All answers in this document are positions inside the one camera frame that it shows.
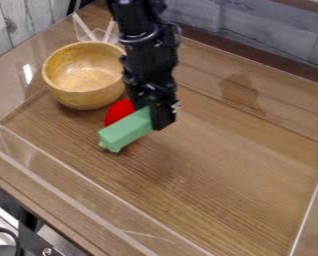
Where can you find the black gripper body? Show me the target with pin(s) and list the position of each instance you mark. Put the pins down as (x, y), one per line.
(152, 59)

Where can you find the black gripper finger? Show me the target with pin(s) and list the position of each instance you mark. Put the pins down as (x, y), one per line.
(164, 110)
(137, 94)

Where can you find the green rectangular stick block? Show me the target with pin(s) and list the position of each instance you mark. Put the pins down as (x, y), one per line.
(126, 131)

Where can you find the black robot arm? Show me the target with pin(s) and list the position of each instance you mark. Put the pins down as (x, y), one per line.
(137, 16)

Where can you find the brown wooden bowl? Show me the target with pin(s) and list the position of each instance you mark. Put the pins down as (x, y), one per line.
(84, 75)

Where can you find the red plush strawberry toy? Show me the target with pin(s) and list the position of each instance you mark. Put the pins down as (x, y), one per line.
(118, 111)

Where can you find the black clamp under table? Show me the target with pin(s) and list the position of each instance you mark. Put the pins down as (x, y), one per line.
(34, 245)

